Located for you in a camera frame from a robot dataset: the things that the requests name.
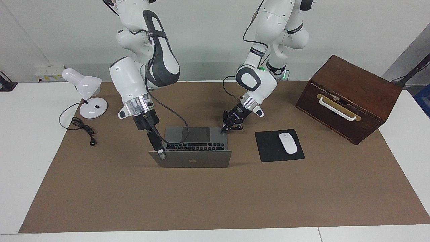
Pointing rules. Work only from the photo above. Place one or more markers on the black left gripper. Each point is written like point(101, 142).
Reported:
point(237, 116)

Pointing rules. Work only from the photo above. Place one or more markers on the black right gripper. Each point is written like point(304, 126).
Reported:
point(145, 122)

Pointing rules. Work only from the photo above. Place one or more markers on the silver laptop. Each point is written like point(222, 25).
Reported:
point(198, 134)

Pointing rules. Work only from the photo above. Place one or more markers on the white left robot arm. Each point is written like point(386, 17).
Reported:
point(265, 20)

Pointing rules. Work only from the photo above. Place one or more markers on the black mouse pad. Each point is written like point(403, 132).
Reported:
point(268, 151)

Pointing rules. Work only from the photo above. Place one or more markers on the white computer mouse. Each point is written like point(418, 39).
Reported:
point(288, 143)

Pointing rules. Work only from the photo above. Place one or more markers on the brown table mat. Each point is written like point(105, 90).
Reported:
point(201, 201)

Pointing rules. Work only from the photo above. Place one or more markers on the white desk lamp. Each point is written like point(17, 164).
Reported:
point(85, 84)

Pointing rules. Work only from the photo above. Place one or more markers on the white power strip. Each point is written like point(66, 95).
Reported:
point(48, 72)

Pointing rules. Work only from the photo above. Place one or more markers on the dark wooden box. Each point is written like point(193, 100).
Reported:
point(362, 84)

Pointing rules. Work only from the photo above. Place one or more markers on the black stand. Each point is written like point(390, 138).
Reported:
point(411, 72)

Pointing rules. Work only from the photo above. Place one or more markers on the blue crate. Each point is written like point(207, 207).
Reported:
point(425, 101)

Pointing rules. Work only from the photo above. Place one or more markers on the black clamp mount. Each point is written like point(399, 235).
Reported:
point(6, 85)

